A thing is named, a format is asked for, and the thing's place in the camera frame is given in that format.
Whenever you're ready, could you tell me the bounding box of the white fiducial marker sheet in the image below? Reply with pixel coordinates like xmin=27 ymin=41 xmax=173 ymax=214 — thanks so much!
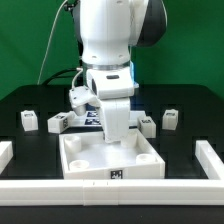
xmin=70 ymin=111 xmax=145 ymax=127

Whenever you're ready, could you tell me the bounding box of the white obstacle right wall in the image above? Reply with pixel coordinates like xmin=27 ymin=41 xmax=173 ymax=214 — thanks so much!
xmin=195 ymin=140 xmax=224 ymax=181

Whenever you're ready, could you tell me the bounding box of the white obstacle wall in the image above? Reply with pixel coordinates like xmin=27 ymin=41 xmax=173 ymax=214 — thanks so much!
xmin=0 ymin=179 xmax=224 ymax=206
xmin=195 ymin=140 xmax=224 ymax=181
xmin=0 ymin=141 xmax=13 ymax=174

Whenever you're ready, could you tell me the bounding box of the black cable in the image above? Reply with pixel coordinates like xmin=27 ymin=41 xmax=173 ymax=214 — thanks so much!
xmin=42 ymin=67 xmax=84 ymax=86

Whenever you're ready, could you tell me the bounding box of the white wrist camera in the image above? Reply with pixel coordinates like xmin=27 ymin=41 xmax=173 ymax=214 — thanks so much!
xmin=69 ymin=86 xmax=99 ymax=116

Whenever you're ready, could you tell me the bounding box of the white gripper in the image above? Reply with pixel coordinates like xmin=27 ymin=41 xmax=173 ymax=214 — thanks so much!
xmin=86 ymin=68 xmax=134 ymax=143

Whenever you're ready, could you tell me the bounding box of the white obstacle front wall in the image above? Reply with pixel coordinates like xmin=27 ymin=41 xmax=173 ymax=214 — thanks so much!
xmin=0 ymin=179 xmax=224 ymax=206

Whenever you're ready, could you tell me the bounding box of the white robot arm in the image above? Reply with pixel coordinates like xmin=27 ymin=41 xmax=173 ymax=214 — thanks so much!
xmin=69 ymin=0 xmax=167 ymax=143

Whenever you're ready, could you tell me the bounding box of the white cable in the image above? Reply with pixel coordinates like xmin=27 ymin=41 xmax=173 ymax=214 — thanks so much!
xmin=37 ymin=0 xmax=69 ymax=86

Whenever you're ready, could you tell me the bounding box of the white square table top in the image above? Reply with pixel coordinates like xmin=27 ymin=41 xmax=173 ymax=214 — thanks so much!
xmin=59 ymin=129 xmax=165 ymax=179

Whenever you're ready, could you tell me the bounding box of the white obstacle left wall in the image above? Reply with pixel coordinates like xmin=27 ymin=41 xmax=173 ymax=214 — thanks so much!
xmin=0 ymin=141 xmax=13 ymax=174

